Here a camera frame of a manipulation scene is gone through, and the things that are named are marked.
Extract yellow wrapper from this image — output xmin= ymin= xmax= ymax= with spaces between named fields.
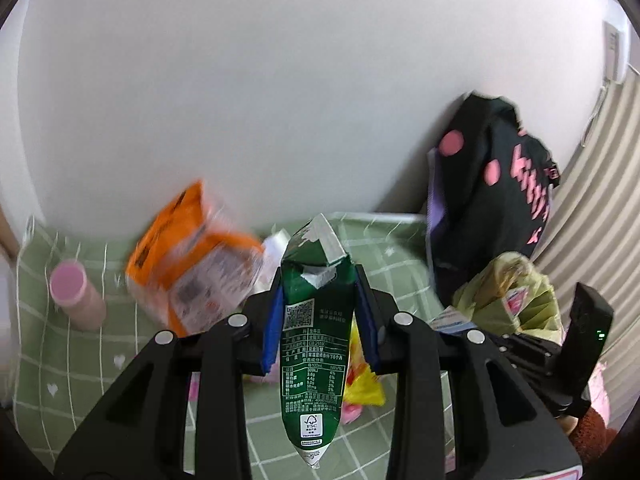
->
xmin=344 ymin=320 xmax=386 ymax=407

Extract pink bottle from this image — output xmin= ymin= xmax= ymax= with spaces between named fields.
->
xmin=49 ymin=259 xmax=107 ymax=332

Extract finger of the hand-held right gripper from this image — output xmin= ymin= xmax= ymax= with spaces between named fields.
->
xmin=492 ymin=332 xmax=563 ymax=376

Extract yellow-green plastic bag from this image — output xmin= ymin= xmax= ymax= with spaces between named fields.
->
xmin=432 ymin=252 xmax=566 ymax=346

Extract blue and white packet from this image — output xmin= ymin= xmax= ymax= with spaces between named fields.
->
xmin=432 ymin=307 xmax=472 ymax=333

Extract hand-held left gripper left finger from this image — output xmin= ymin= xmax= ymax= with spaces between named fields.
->
xmin=55 ymin=275 xmax=284 ymax=480

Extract person's right forearm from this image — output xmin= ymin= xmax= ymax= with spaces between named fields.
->
xmin=560 ymin=405 xmax=608 ymax=476

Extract pink floral blanket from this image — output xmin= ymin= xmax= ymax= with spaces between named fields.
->
xmin=587 ymin=360 xmax=615 ymax=421

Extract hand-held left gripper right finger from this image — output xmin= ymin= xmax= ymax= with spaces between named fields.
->
xmin=354 ymin=264 xmax=584 ymax=480

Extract black pillow with pink print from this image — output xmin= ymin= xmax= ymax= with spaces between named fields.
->
xmin=431 ymin=91 xmax=561 ymax=286

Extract orange snack package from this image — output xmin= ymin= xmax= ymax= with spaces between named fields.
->
xmin=125 ymin=180 xmax=266 ymax=338

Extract striped beige curtain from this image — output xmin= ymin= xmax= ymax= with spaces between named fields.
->
xmin=530 ymin=67 xmax=640 ymax=426

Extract white wall socket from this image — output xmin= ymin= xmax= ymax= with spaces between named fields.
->
xmin=602 ymin=20 xmax=626 ymax=83

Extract white and red packet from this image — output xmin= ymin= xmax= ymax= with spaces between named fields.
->
xmin=502 ymin=287 xmax=533 ymax=326

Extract green checked cloth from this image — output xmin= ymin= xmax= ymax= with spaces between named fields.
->
xmin=10 ymin=212 xmax=456 ymax=480

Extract green milk carton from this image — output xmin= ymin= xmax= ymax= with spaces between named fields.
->
xmin=280 ymin=212 xmax=357 ymax=471

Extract black kitty fabric bag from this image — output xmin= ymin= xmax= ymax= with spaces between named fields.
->
xmin=426 ymin=147 xmax=451 ymax=306

